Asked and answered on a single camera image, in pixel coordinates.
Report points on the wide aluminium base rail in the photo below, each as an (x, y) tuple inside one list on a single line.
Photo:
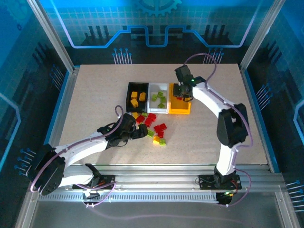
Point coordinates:
[(156, 177)]

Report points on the aluminium lower frame beam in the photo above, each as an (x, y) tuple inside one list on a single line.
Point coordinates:
[(286, 209), (26, 211)]

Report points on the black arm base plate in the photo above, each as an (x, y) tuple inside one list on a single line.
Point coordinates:
[(107, 177), (205, 184)]

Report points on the aluminium frame post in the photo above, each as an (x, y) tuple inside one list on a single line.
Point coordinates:
[(53, 35), (261, 35)]

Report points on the large green lego brick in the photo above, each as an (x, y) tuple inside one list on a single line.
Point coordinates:
[(150, 133)]

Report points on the yellow plastic container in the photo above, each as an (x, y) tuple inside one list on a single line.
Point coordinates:
[(179, 110)]

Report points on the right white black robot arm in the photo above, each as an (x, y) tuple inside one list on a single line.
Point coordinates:
[(209, 99)]

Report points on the electronics board with LEDs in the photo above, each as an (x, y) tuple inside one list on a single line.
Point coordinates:
[(225, 198)]

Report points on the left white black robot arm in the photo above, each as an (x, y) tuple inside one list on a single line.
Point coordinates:
[(80, 147)]

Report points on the aluminium table side rail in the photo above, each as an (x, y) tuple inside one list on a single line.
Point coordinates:
[(254, 107), (62, 109)]

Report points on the black plastic container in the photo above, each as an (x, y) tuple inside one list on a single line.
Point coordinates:
[(140, 88)]

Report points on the small red lego brick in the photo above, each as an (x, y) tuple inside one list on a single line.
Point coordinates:
[(161, 134)]

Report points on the white plastic container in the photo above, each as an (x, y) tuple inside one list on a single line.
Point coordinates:
[(156, 110)]

